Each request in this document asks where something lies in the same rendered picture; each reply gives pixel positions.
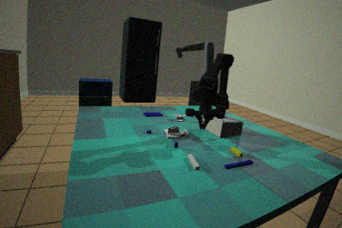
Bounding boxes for yellow rectangular block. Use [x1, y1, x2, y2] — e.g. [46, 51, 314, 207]
[231, 146, 243, 157]

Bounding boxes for dark blue bar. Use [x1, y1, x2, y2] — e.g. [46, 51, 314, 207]
[224, 160, 253, 169]

